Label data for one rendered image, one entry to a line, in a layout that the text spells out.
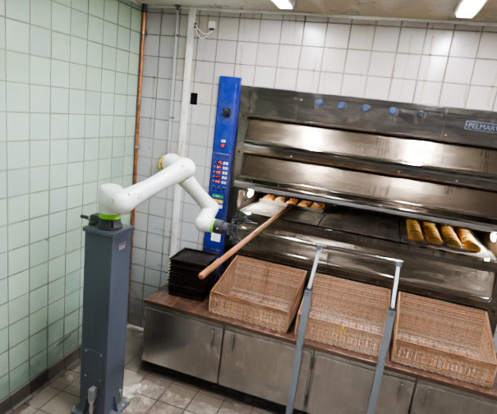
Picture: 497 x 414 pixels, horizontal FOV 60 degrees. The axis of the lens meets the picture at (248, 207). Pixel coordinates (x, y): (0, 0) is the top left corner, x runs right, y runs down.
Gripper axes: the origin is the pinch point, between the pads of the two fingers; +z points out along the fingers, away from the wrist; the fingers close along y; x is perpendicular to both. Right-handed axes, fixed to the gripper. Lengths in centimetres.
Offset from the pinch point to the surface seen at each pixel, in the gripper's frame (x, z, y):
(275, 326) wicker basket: -5, 21, 60
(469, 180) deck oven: -52, 121, -48
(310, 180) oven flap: -50, 22, -32
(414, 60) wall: -51, 75, -117
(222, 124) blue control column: -48, -48, -62
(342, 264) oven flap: -49, 54, 23
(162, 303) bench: 4, -58, 61
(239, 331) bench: 3, 0, 66
